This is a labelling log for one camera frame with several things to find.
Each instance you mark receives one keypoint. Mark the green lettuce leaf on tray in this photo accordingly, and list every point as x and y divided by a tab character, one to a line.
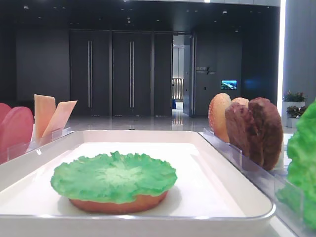
114	178

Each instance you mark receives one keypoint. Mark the bun bottom under lettuce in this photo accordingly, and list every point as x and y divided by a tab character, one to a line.
142	203

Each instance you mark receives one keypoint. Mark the brown meat patty near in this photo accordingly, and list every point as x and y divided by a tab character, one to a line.
243	132

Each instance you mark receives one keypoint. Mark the brown meat patty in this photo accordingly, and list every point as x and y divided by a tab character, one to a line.
243	132
267	133

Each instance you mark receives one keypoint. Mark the orange cheese slice right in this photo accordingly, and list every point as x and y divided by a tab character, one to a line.
60	117

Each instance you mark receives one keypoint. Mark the orange cheese slice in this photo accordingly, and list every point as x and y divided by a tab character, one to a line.
60	117
45	107

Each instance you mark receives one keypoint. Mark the brown meat patty far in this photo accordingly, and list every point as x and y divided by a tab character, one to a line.
267	133

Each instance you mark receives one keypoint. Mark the orange cheese slice left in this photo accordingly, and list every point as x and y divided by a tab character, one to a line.
45	107

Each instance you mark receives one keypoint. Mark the green lettuce leaf standing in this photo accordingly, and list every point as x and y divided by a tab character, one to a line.
303	158

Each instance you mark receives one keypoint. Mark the golden bun half outer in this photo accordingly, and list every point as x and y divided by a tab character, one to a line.
216	115

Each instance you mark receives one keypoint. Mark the golden bun half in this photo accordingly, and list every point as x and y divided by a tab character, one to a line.
241	101
216	115

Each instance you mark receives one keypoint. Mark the golden bun half inner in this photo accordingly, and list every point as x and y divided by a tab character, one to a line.
241	101

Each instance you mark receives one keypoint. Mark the white rectangular tray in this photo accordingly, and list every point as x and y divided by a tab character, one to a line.
211	198

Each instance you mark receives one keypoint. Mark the potted plants on stand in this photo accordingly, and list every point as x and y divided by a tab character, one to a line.
293	106

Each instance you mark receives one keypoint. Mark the clear acrylic left rack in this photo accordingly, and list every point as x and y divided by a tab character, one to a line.
47	139

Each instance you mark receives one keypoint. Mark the clear acrylic rack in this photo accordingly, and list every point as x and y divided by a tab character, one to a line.
269	182
47	139

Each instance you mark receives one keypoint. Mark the clear acrylic right rack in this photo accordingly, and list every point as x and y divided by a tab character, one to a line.
269	182

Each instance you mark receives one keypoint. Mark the wall display screen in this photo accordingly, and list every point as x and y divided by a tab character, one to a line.
229	84

